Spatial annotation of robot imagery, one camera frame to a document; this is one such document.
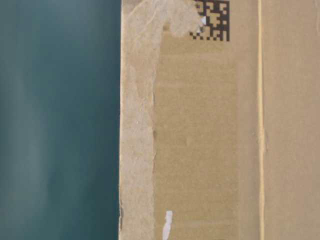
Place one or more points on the brown cardboard box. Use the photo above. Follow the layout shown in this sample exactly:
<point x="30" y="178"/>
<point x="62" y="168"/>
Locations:
<point x="219" y="120"/>

